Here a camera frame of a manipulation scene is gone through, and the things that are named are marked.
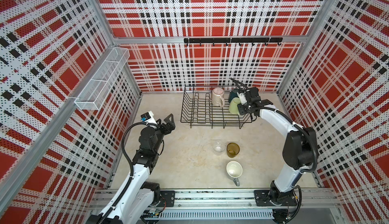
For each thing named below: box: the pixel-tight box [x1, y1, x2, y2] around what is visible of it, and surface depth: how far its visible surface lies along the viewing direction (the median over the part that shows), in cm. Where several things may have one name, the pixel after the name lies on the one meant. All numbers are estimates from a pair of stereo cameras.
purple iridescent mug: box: [211, 87, 225, 108], surface depth 106 cm
